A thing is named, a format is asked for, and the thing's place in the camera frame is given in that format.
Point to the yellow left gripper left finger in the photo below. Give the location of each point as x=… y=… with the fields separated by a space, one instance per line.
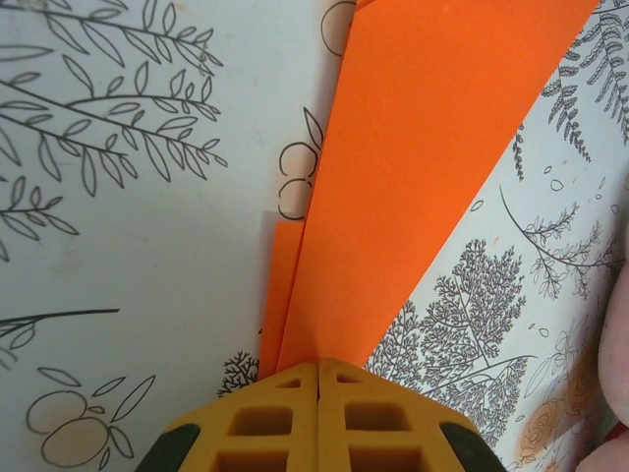
x=255 y=432

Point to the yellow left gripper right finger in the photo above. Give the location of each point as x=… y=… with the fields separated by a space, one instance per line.
x=393 y=432

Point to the orange paper sheet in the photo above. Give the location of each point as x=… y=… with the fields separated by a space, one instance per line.
x=403 y=172

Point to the floral print tablecloth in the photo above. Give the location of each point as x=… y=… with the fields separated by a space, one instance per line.
x=147 y=246

